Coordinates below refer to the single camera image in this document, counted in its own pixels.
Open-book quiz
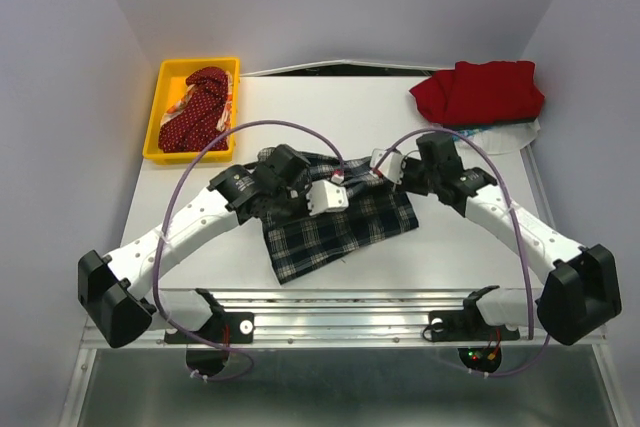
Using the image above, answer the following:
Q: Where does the navy white plaid skirt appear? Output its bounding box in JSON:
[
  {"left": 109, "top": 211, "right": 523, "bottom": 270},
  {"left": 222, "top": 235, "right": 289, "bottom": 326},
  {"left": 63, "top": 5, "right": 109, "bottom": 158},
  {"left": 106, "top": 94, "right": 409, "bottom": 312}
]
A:
[{"left": 262, "top": 157, "right": 419, "bottom": 284}]

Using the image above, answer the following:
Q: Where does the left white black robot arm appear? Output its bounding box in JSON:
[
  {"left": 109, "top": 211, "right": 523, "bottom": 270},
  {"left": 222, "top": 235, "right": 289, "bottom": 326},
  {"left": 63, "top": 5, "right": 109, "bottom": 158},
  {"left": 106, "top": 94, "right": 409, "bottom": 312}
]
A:
[{"left": 78, "top": 144, "right": 311, "bottom": 348}]

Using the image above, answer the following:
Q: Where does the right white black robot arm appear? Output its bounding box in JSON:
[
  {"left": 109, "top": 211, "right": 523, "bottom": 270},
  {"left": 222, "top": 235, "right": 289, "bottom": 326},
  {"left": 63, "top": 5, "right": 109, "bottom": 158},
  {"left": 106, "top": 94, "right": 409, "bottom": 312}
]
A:
[{"left": 403, "top": 129, "right": 622, "bottom": 345}]

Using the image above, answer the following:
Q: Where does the white blue patterned skirt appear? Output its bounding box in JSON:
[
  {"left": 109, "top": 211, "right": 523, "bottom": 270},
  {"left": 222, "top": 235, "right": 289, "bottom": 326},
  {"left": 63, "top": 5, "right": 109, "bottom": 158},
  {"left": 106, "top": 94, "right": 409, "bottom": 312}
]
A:
[{"left": 457, "top": 120, "right": 540, "bottom": 155}]

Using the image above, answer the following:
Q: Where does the folded red skirt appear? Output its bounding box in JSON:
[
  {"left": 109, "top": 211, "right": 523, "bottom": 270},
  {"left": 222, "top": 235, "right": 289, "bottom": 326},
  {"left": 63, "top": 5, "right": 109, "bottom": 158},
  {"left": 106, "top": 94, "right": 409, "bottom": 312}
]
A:
[{"left": 410, "top": 61, "right": 545, "bottom": 129}]

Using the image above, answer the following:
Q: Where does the dark red polka dot skirt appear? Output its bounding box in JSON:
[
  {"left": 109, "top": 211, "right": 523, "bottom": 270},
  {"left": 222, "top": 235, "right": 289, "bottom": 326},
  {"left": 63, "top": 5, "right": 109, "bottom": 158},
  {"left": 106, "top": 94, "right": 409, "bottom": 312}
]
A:
[{"left": 158, "top": 66, "right": 234, "bottom": 153}]

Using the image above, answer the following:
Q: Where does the yellow plastic bin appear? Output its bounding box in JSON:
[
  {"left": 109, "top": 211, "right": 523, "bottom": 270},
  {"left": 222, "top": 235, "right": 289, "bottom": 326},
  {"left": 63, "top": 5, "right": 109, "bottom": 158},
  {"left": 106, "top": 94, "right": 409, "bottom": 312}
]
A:
[{"left": 142, "top": 57, "right": 241, "bottom": 165}]

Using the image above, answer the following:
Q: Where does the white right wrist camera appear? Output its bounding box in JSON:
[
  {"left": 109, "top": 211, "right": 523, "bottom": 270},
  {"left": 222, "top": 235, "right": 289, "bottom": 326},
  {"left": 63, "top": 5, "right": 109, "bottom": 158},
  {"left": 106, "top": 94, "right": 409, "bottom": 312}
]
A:
[{"left": 369, "top": 149, "right": 405, "bottom": 185}]

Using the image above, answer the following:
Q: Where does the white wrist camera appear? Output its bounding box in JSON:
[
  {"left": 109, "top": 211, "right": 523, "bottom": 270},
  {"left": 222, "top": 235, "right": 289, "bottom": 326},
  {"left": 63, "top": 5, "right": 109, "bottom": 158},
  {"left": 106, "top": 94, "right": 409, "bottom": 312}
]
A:
[
  {"left": 369, "top": 149, "right": 405, "bottom": 185},
  {"left": 306, "top": 180, "right": 349, "bottom": 217}
]

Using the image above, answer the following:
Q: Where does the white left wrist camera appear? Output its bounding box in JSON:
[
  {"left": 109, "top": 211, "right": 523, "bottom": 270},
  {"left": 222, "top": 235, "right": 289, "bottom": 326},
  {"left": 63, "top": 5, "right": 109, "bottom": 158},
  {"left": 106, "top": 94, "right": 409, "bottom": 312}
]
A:
[{"left": 306, "top": 180, "right": 349, "bottom": 217}]

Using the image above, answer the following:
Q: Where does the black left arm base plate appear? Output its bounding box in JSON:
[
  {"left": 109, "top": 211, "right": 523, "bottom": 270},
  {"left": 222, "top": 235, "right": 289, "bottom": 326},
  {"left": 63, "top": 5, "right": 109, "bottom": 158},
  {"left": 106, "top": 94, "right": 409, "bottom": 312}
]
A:
[{"left": 195, "top": 311, "right": 255, "bottom": 345}]

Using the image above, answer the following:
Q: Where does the aluminium table frame rail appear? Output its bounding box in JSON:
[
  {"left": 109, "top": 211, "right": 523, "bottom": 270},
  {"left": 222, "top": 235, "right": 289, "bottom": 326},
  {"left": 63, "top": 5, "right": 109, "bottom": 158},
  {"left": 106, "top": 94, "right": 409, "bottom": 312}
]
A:
[{"left": 79, "top": 146, "right": 609, "bottom": 349}]

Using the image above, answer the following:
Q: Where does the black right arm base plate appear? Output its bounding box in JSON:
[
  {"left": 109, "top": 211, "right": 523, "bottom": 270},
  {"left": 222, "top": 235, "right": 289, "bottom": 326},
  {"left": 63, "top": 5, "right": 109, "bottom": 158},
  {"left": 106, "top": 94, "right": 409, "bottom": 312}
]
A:
[{"left": 422, "top": 310, "right": 520, "bottom": 343}]

